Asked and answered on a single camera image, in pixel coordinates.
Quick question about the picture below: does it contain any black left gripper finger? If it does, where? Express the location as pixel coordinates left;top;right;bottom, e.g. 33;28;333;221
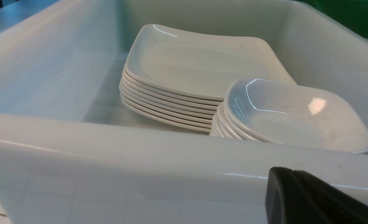
265;167;368;224

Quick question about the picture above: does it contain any stack of white small bowls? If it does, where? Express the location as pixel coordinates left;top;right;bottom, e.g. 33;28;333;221
210;78;368;154

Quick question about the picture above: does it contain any stack of white square plates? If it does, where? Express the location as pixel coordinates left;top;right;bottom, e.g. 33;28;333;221
119;24;295;133

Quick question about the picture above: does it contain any green cloth backdrop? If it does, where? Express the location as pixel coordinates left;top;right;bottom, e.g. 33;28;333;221
302;0;368;38

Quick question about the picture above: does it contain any large white plastic tub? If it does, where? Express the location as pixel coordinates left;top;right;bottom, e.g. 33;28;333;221
0;0;368;224

